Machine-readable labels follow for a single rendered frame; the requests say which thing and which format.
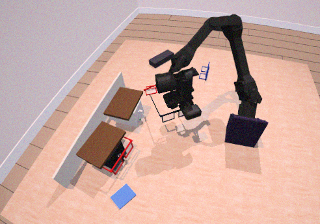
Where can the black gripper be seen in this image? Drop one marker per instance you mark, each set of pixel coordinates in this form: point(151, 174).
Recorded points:
point(189, 109)

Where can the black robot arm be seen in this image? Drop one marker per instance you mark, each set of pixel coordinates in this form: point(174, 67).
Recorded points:
point(245, 86)

